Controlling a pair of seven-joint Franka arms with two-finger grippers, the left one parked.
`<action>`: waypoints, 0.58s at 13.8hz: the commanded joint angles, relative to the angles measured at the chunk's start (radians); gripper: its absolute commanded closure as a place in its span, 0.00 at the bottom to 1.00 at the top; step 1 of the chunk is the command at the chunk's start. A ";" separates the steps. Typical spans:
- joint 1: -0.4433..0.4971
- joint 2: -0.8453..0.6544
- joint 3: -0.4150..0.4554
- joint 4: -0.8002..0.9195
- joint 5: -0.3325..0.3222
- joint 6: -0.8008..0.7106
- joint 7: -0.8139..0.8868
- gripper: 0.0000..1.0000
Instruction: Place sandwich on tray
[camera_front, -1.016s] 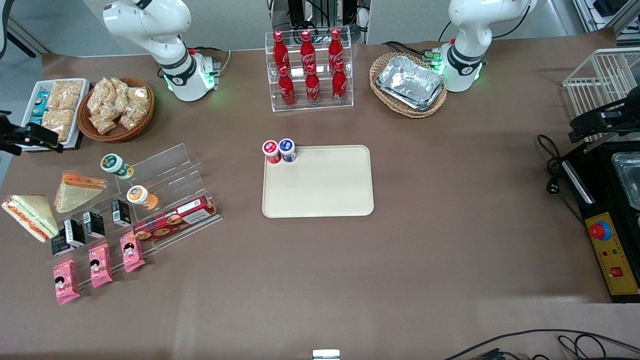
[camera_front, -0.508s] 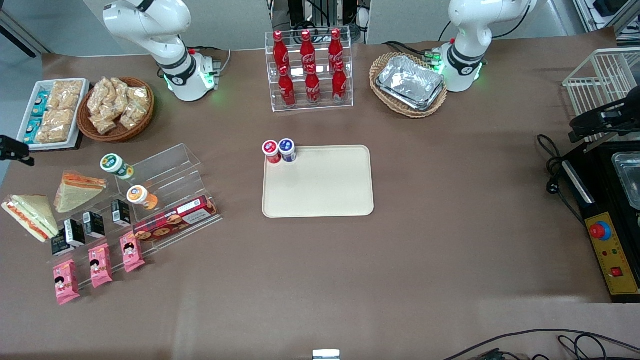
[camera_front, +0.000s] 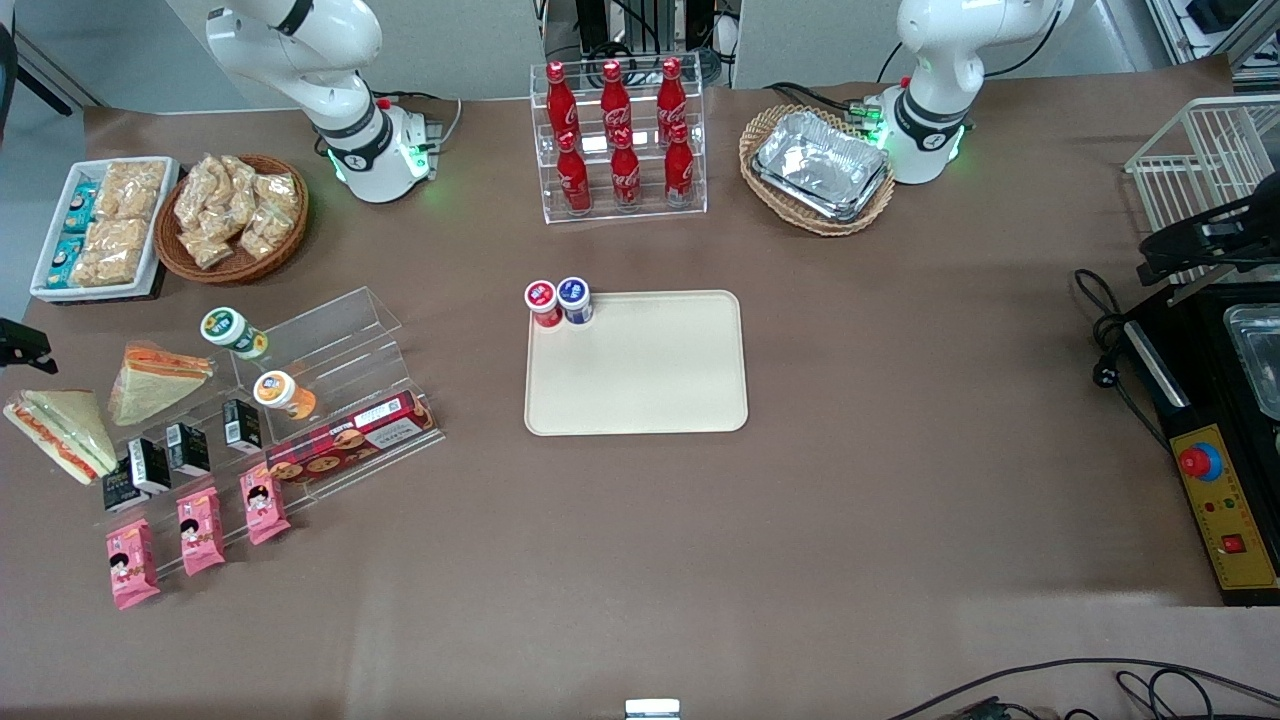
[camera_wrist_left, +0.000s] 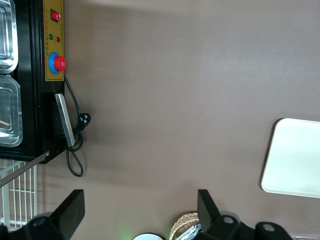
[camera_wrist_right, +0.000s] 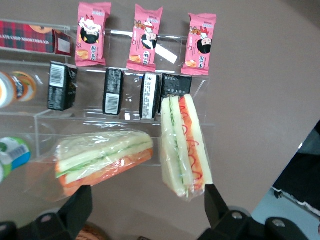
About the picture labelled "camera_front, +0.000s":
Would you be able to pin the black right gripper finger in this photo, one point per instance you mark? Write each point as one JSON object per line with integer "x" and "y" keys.
{"x": 22, "y": 340}

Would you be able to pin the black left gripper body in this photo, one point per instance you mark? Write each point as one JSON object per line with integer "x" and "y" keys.
{"x": 1243, "y": 226}

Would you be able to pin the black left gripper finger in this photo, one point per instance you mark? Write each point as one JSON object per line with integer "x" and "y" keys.
{"x": 1172, "y": 272}
{"x": 1170, "y": 246}

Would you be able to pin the triangular sandwich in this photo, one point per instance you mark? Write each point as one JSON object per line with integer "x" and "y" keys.
{"x": 155, "y": 382}
{"x": 65, "y": 432}

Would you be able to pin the cream plastic tray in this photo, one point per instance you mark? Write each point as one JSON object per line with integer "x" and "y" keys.
{"x": 640, "y": 370}

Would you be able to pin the white rectangular bin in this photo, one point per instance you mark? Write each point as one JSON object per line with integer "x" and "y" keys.
{"x": 50, "y": 285}

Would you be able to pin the blue snack pack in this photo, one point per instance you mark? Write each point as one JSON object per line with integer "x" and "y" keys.
{"x": 64, "y": 262}
{"x": 80, "y": 207}

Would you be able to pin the flat steel bar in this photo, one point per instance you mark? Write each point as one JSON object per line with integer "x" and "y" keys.
{"x": 1157, "y": 362}

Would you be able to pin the stainless steel pan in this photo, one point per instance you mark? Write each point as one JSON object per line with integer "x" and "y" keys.
{"x": 1258, "y": 355}

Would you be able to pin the yellow cracker pack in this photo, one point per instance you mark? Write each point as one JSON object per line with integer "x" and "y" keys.
{"x": 108, "y": 252}
{"x": 132, "y": 190}

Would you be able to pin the black food warmer yellow panel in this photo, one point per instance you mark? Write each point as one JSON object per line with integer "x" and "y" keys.
{"x": 1215, "y": 440}

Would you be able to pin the small black drink carton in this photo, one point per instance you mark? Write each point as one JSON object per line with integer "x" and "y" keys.
{"x": 188, "y": 448}
{"x": 120, "y": 492}
{"x": 242, "y": 425}
{"x": 150, "y": 464}

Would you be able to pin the clear bag of snacks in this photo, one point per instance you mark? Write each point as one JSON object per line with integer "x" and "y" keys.
{"x": 198, "y": 198}
{"x": 207, "y": 248}
{"x": 238, "y": 178}
{"x": 278, "y": 190}
{"x": 262, "y": 232}

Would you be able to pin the green lid yogurt cup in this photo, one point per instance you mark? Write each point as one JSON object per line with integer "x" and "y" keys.
{"x": 233, "y": 332}

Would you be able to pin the dark brown wicker basket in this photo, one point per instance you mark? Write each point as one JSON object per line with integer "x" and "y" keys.
{"x": 240, "y": 268}

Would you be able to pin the pink snack pack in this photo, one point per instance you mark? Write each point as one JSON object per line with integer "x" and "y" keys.
{"x": 265, "y": 505}
{"x": 200, "y": 530}
{"x": 132, "y": 563}

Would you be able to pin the orange lid yogurt cup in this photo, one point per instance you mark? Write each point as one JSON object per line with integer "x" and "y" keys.
{"x": 284, "y": 394}

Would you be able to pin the dark stand leg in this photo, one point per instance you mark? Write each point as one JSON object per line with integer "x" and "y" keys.
{"x": 25, "y": 70}

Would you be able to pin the clear acrylic tiered stand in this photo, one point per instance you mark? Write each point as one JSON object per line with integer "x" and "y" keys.
{"x": 340, "y": 340}

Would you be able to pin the red cookie box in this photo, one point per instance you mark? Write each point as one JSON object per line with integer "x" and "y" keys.
{"x": 350, "y": 440}

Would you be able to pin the aluminium foil container stack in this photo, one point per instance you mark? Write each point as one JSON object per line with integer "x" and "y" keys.
{"x": 822, "y": 165}

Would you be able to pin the light woven wicker basket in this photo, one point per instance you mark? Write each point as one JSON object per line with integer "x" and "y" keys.
{"x": 765, "y": 195}

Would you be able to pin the red cola bottle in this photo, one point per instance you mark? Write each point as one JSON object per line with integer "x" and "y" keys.
{"x": 614, "y": 98}
{"x": 679, "y": 168}
{"x": 671, "y": 95}
{"x": 573, "y": 175}
{"x": 625, "y": 172}
{"x": 560, "y": 98}

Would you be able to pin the red lid yogurt cup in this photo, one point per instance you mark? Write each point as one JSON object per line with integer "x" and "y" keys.
{"x": 543, "y": 303}

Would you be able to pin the clear acrylic bottle rack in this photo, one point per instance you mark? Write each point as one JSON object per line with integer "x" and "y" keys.
{"x": 620, "y": 205}

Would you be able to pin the blue lid yogurt cup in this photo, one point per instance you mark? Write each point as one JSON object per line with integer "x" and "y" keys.
{"x": 575, "y": 298}

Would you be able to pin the black background equipment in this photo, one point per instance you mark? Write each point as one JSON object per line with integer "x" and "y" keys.
{"x": 640, "y": 25}

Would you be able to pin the aluminium frame structure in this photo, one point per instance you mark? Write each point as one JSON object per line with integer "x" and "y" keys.
{"x": 1215, "y": 30}

